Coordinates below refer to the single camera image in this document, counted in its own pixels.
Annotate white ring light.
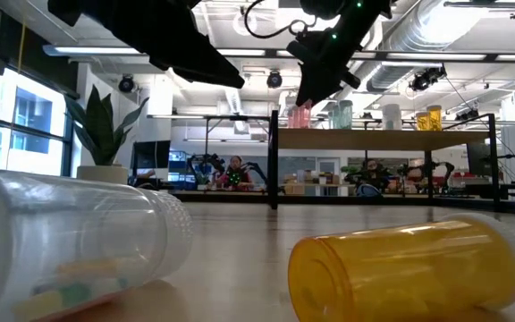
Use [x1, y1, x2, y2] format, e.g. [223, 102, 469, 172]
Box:
[232, 11, 258, 37]

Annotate white plant pot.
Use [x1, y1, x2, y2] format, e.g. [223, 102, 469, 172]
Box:
[76, 164, 130, 191]

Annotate yellow hanging cable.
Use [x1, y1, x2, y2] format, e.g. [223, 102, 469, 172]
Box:
[17, 17, 27, 75]

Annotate person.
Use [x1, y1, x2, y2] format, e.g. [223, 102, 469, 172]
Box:
[364, 159, 391, 191]
[215, 155, 254, 192]

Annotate clear bottle blue pills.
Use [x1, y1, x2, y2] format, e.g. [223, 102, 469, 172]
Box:
[381, 103, 403, 131]

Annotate blue black bag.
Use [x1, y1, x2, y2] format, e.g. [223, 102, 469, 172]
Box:
[356, 182, 383, 199]

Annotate wooden shelf black frame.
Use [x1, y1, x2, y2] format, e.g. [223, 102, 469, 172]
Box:
[267, 109, 501, 211]

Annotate black monitor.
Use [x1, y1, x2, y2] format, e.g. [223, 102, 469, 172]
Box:
[131, 140, 172, 171]

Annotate black aluminium table frame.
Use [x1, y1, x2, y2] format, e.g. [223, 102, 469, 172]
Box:
[170, 190, 515, 216]

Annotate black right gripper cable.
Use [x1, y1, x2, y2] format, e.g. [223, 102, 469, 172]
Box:
[243, 0, 319, 40]

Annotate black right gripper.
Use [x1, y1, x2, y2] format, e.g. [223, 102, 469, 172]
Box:
[286, 38, 361, 107]

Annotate green snake plant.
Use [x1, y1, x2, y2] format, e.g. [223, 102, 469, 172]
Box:
[63, 84, 150, 167]

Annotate cardboard boxes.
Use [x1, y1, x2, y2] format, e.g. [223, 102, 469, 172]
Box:
[283, 172, 317, 196]

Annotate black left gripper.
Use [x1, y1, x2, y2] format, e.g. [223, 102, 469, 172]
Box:
[82, 0, 245, 89]

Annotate black round overhead camera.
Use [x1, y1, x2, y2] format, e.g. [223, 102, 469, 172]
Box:
[266, 70, 284, 89]
[118, 74, 136, 94]

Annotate black ceiling track light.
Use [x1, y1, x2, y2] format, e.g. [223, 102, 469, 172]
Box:
[408, 64, 447, 93]

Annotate linear ceiling light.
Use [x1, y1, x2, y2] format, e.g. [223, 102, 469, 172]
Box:
[42, 44, 515, 63]

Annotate large clear pill bottle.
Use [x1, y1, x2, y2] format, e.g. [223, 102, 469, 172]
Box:
[0, 168, 194, 322]

